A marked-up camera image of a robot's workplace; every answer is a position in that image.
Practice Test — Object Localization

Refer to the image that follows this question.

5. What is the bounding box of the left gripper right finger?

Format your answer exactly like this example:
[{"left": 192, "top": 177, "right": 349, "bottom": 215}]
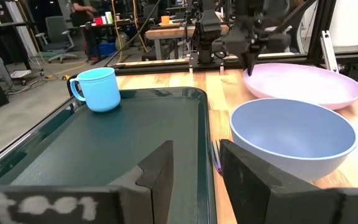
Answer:
[{"left": 219, "top": 139, "right": 358, "bottom": 224}]

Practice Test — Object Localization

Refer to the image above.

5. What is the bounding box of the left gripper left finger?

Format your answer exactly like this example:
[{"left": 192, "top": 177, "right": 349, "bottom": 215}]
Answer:
[{"left": 0, "top": 139, "right": 174, "bottom": 224}]

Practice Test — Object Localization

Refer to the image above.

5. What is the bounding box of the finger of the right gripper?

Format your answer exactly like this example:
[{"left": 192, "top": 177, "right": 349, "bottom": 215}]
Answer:
[{"left": 244, "top": 51, "right": 258, "bottom": 77}]

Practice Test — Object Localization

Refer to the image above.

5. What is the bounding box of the pale purple plastic plate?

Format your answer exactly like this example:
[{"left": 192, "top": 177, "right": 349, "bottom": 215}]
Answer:
[{"left": 242, "top": 63, "right": 358, "bottom": 111}]

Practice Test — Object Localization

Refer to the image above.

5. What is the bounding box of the blue plastic bowl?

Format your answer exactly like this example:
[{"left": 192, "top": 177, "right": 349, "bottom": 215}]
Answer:
[{"left": 229, "top": 98, "right": 358, "bottom": 183}]

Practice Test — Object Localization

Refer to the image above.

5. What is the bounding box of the blue plastic fork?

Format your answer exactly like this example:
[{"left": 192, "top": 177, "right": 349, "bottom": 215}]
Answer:
[{"left": 211, "top": 139, "right": 224, "bottom": 176}]

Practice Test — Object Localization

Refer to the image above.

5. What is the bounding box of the light blue plastic mug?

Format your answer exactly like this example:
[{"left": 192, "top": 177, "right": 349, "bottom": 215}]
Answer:
[{"left": 69, "top": 67, "right": 121, "bottom": 113}]

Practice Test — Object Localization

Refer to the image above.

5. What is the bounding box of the dark green serving tray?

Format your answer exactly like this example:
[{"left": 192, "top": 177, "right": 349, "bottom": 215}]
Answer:
[{"left": 0, "top": 86, "right": 218, "bottom": 224}]

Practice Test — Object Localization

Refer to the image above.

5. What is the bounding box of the wooden workbench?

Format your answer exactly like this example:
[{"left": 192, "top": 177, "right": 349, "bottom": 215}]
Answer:
[{"left": 144, "top": 24, "right": 229, "bottom": 60}]

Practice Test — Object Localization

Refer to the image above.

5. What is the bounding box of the blue storage bin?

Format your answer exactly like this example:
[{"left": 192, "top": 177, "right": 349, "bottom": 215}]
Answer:
[{"left": 97, "top": 42, "right": 117, "bottom": 58}]

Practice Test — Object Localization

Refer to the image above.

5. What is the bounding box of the person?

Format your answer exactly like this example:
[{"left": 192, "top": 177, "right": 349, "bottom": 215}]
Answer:
[{"left": 70, "top": 0, "right": 101, "bottom": 62}]

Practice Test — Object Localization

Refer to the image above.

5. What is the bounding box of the grey office chair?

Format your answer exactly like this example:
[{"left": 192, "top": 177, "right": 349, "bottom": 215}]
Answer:
[{"left": 35, "top": 15, "right": 79, "bottom": 65}]

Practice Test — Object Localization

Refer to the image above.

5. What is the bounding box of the black aluminium table frame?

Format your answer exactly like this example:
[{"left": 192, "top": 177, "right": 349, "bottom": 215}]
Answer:
[{"left": 104, "top": 0, "right": 358, "bottom": 77}]

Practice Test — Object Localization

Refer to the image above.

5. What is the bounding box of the white metal bracket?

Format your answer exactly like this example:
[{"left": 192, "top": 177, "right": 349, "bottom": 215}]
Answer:
[{"left": 320, "top": 30, "right": 341, "bottom": 74}]

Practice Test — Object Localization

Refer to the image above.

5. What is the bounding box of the thick black hose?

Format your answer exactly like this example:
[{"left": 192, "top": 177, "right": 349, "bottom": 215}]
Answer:
[{"left": 102, "top": 0, "right": 162, "bottom": 68}]

